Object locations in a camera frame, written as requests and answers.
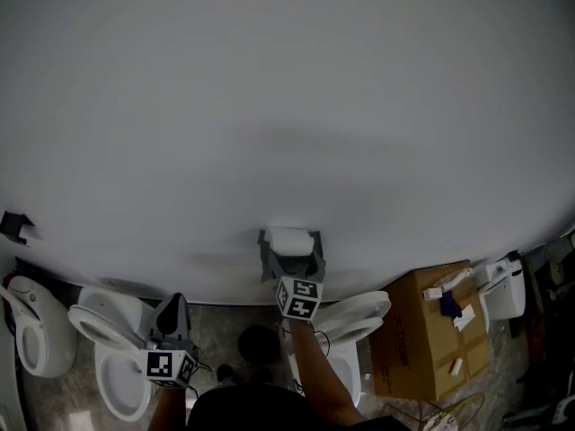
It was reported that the white smart toilet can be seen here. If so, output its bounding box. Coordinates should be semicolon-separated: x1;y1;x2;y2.
473;258;527;322

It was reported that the white patterned plate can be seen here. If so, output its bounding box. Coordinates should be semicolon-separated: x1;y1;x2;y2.
426;415;460;431

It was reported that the white egg-shaped toilet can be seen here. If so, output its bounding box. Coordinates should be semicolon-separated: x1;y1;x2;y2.
0;275;79;379

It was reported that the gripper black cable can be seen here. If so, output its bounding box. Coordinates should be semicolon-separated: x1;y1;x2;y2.
279;320;332;398
191;358;213;400

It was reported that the dark wooden furniture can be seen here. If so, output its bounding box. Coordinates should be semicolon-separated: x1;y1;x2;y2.
520;228;575;377

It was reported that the white paper sheet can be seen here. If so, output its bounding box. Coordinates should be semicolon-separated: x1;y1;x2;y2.
452;304;477;332

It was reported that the white plastic object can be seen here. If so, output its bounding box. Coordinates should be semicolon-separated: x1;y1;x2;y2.
553;392;575;427

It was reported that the person's black shirt torso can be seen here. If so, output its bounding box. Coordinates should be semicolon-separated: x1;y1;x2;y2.
185;383;408;431

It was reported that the person's right forearm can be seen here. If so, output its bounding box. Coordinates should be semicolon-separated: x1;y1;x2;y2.
287;316;375;427

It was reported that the white toilet with square tank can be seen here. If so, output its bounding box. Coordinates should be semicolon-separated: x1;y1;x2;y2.
66;285;159;423

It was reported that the gold wire basket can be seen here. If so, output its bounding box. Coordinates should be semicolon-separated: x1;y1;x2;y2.
419;391;487;431

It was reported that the dark blue cloth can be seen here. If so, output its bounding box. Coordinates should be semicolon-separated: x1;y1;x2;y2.
439;291;464;319

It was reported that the empty black wall holder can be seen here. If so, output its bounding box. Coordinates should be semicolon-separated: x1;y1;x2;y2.
0;210;37;247

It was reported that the white toilet paper roll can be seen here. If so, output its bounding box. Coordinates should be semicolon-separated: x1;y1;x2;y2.
267;227;314;258

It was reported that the person's left forearm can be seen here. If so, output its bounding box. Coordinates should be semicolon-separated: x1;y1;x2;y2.
146;386;190;431

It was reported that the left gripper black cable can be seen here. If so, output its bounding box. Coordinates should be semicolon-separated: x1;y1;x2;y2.
191;358;213;400

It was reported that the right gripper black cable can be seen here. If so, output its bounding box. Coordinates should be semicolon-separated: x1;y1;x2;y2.
279;320;332;398

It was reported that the pale long tube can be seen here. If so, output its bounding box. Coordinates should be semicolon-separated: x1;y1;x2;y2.
432;267;475;293

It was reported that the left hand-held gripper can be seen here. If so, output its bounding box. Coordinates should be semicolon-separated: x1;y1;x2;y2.
143;292;201;390

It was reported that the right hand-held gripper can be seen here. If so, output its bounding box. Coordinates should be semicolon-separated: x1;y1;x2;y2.
267;239;327;321

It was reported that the black wall paper holder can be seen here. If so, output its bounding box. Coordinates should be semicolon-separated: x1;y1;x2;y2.
257;227;324;260

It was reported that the white toilet with raised lid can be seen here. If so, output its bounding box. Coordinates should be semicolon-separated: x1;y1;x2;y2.
279;290;392;409

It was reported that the large brown cardboard box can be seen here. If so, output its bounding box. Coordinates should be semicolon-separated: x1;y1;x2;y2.
368;259;493;403

